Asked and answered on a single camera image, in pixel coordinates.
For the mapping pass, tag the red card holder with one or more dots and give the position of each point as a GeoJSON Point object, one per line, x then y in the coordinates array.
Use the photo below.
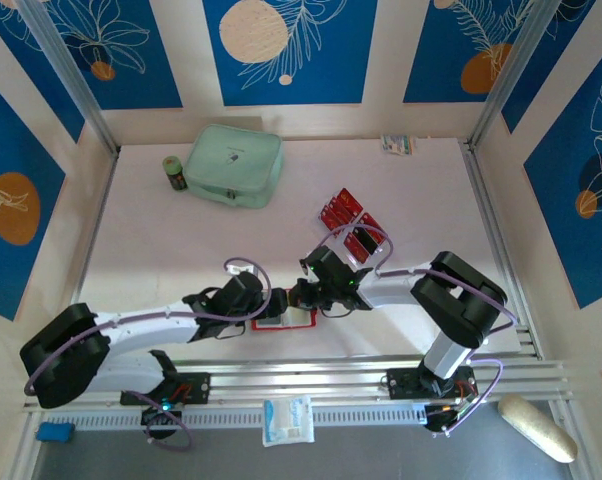
{"type": "Point", "coordinates": [281, 328]}

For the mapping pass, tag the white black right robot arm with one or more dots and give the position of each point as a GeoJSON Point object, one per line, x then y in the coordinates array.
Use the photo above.
{"type": "Point", "coordinates": [391, 292]}

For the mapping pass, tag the white blue wipes packet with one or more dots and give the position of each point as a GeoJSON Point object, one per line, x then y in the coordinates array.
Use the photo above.
{"type": "Point", "coordinates": [286, 420]}

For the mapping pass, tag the black base connector block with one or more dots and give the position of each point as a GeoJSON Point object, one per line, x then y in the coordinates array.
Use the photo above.
{"type": "Point", "coordinates": [438, 420]}
{"type": "Point", "coordinates": [156, 425]}

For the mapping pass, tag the mint green zip pouch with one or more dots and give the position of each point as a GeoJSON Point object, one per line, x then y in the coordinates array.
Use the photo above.
{"type": "Point", "coordinates": [236, 160]}

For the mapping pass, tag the black bottle green lid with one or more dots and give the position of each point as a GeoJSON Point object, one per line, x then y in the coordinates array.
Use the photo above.
{"type": "Point", "coordinates": [175, 172]}

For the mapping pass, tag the small printed packets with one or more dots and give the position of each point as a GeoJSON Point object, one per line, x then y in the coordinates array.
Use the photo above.
{"type": "Point", "coordinates": [396, 145]}

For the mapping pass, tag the blue sponge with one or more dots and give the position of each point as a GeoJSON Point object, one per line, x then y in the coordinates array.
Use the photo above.
{"type": "Point", "coordinates": [55, 432]}

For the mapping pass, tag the beige bread roll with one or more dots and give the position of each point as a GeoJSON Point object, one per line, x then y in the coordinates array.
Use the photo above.
{"type": "Point", "coordinates": [536, 427]}

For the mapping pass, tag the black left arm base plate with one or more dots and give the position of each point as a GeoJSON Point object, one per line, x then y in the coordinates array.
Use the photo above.
{"type": "Point", "coordinates": [196, 387]}

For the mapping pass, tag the aluminium mounting rail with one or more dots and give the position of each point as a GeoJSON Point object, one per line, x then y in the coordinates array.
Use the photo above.
{"type": "Point", "coordinates": [301, 380]}

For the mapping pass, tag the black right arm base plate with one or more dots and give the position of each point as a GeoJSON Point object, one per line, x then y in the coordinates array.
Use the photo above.
{"type": "Point", "coordinates": [401, 385]}

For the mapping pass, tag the aluminium table side rail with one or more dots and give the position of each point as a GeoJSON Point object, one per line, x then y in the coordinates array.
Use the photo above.
{"type": "Point", "coordinates": [95, 235]}
{"type": "Point", "coordinates": [492, 235]}

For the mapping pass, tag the aluminium frame post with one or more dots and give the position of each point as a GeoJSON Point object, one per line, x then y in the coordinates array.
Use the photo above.
{"type": "Point", "coordinates": [66, 70]}
{"type": "Point", "coordinates": [511, 65]}

